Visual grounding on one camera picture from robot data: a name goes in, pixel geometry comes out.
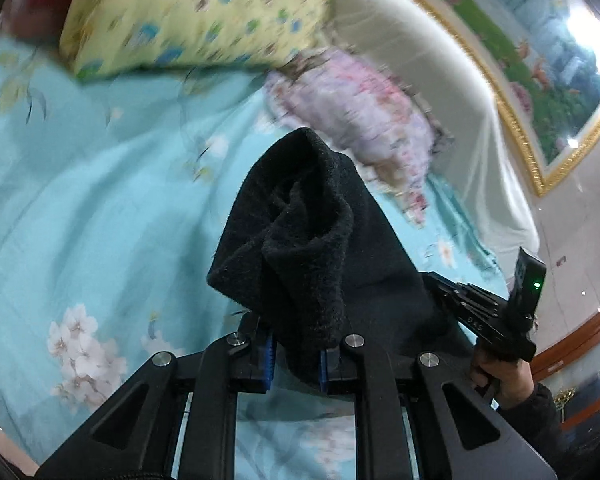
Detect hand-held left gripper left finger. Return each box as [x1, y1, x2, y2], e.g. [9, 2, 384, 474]
[34, 313, 277, 480]

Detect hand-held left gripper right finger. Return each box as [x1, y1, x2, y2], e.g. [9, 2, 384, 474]
[318, 333, 559, 480]

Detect black pants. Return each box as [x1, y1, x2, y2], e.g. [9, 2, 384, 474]
[206, 127, 476, 387]

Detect person's right forearm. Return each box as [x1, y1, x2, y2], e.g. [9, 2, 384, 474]
[500, 382, 596, 480]

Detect person's right hand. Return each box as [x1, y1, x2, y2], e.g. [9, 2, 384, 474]
[469, 345, 535, 406]

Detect wooden furniture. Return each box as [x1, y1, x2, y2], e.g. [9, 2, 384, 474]
[530, 292, 600, 431]

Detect white headboard cover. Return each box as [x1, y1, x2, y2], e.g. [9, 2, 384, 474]
[325, 0, 541, 281]

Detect turquoise floral bed sheet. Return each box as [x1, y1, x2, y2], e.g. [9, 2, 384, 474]
[0, 35, 511, 480]

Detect pink floral pillow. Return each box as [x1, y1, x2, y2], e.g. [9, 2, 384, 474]
[264, 46, 443, 226]

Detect gold framed landscape painting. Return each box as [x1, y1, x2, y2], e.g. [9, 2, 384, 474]
[355, 0, 600, 198]

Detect yellow floral pillow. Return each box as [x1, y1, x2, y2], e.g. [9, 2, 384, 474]
[59, 0, 346, 83]

